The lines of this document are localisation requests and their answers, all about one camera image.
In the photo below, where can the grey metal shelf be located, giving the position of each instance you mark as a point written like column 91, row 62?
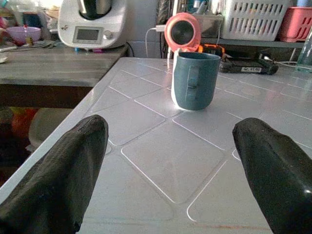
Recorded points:
column 251, row 43

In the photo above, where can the white plastic slotted basket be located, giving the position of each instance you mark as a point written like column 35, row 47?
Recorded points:
column 254, row 19

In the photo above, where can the white kitchen cooking machine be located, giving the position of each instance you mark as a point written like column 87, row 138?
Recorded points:
column 93, row 23

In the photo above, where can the dark teal ceramic mug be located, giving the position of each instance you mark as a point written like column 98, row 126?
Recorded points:
column 193, row 81

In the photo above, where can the purple plastic bowl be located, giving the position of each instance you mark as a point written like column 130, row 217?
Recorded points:
column 23, row 34

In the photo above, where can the clear glass bottle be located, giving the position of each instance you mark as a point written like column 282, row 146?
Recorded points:
column 305, row 53

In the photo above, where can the dark wooden side table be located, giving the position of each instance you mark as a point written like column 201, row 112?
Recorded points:
column 48, row 75

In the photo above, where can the black labelled battery pack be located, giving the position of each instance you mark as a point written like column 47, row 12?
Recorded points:
column 246, row 66

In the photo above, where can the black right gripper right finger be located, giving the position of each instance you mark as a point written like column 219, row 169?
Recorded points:
column 275, row 175

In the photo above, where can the white power adapter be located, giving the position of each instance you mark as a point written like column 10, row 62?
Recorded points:
column 161, row 28

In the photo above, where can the red plastic slotted basket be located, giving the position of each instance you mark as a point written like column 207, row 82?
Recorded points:
column 296, row 24

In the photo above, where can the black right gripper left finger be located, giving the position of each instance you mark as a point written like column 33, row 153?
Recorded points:
column 58, row 175

